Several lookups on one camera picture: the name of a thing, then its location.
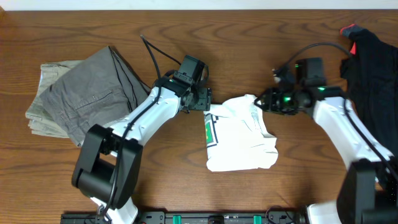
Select black garment with red trim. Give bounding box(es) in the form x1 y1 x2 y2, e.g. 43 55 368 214
340 24 397 156

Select folded grey shorts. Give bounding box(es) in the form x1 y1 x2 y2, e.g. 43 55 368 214
40 46 150 146

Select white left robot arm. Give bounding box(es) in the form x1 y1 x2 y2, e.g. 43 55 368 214
72 77 211 223

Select white printed t-shirt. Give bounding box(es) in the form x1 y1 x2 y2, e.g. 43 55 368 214
204 94 279 172

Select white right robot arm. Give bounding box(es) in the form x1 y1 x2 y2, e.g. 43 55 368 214
254 86 397 223

